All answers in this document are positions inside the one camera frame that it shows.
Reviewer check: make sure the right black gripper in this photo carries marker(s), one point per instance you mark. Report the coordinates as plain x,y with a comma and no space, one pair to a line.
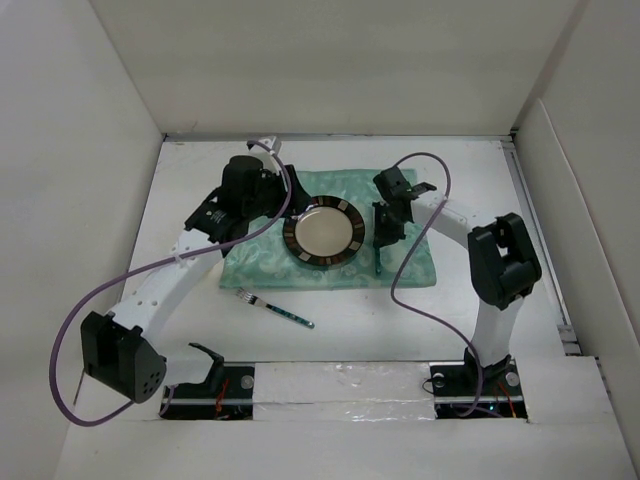
382,236

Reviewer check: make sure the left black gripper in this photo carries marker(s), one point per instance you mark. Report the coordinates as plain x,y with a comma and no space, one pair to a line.
278,181

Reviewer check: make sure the knife with green handle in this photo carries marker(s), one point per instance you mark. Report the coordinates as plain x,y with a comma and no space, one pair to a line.
377,259

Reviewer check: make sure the dark rimmed dinner plate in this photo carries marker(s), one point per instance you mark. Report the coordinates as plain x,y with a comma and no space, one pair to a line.
327,234

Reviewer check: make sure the green patterned cloth placemat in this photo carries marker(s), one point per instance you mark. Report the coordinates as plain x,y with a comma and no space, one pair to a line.
265,263

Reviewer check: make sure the fork with green handle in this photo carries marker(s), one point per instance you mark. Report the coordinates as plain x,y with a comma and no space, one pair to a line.
257,302

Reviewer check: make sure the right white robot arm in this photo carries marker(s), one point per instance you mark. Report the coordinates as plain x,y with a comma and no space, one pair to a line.
503,263

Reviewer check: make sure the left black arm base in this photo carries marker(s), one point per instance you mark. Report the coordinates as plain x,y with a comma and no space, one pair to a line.
225,393

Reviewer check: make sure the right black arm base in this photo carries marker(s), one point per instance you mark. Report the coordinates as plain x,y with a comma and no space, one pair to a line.
454,387

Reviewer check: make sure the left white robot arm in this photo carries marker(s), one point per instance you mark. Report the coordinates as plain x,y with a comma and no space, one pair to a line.
117,347

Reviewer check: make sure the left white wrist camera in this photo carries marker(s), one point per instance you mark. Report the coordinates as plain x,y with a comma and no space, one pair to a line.
267,145

